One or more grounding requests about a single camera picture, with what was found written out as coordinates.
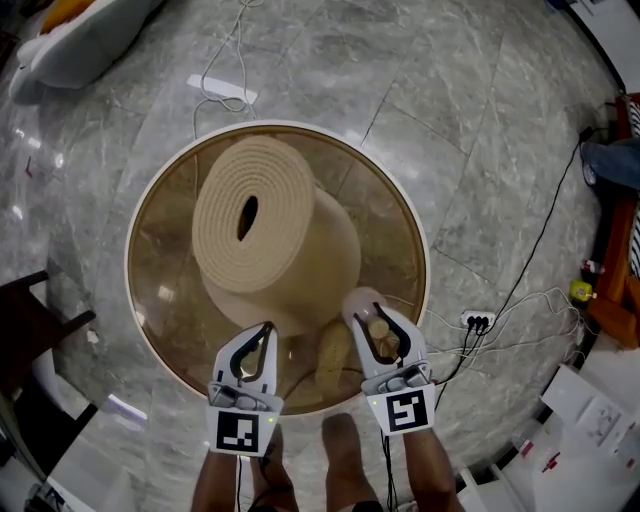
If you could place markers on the round glass-top table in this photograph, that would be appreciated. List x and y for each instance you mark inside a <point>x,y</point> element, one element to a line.
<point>165,240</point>

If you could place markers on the orange cushion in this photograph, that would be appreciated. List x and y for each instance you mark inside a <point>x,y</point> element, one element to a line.
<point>62,12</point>

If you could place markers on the white cabinet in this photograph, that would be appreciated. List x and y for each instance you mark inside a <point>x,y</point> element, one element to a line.
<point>555,390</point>

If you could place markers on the orange sofa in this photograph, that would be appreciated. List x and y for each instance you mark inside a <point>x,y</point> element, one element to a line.
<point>612,250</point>

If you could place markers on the white paper scrap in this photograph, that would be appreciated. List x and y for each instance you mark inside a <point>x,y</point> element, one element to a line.
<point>92,336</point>

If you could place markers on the pink bottle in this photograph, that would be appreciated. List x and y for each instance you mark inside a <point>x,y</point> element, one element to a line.
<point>592,267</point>

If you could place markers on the striped blanket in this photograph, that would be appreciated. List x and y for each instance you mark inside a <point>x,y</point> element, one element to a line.
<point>635,200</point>

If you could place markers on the person's right forearm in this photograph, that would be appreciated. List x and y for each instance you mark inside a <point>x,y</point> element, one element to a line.
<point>430,475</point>

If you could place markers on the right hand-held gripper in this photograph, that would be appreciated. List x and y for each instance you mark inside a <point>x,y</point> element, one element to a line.
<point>405,407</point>

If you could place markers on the person's right leg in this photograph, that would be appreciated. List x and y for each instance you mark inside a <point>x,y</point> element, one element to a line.
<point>345,460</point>

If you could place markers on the person's leg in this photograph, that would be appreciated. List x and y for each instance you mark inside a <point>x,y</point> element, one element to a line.
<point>345,460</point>
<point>275,475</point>

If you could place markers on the person's light shoe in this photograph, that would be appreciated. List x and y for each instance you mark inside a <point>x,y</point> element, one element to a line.
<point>334,355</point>

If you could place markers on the person's left leg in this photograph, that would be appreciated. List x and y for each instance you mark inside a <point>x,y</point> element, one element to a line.
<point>275,475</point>

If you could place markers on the white power strip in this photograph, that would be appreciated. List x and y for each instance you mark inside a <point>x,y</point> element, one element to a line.
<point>477,318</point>

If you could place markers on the person's left forearm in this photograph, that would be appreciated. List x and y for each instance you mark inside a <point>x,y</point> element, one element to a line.
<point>215,485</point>

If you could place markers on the black side table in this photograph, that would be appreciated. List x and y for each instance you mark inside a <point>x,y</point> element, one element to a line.
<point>30,320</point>

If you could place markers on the yellow bottle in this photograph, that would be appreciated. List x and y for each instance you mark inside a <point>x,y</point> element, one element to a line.
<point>582,290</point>

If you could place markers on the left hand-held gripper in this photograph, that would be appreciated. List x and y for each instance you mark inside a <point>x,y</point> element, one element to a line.
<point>237,430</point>

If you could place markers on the beige rolled mat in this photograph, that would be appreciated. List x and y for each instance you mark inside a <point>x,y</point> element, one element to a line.
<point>280,200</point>

